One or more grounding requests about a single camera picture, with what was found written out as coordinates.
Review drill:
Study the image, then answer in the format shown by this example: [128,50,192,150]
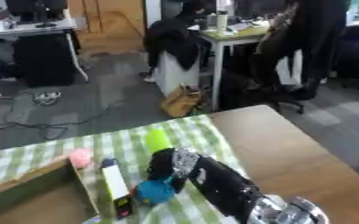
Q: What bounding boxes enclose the green cylinder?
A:
[144,128,173,154]

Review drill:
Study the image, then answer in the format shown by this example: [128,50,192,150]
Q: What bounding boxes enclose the white desk with green top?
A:
[187,20,271,112]

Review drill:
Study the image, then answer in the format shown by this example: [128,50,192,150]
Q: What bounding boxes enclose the black cabinet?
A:
[12,34,79,88]

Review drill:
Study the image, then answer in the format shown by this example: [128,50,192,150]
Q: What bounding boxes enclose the white power strip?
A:
[31,91,65,106]

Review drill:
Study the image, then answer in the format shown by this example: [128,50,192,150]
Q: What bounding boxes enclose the blue ball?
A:
[133,178,179,205]

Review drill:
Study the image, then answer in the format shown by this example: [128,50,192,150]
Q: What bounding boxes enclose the brown bag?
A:
[159,84,208,118]

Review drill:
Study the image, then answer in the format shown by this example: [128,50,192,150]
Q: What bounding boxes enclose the white bottle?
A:
[215,10,230,36]

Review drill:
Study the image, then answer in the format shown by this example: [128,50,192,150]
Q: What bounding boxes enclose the tan cardboard box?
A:
[0,155,103,224]

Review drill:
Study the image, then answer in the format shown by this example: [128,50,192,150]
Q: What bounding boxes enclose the white cabinet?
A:
[153,50,203,97]

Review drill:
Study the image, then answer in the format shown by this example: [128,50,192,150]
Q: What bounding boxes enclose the person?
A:
[143,0,214,83]

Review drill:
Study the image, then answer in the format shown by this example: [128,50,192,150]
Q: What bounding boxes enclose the long white yellow box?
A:
[100,157,137,220]

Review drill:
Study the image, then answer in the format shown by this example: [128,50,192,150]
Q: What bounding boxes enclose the office chair with black coat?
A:
[248,0,348,116]

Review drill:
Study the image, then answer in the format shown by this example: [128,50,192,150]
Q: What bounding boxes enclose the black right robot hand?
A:
[145,147,265,224]

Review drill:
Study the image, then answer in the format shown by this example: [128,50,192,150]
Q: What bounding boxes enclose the pink ball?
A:
[67,147,94,170]

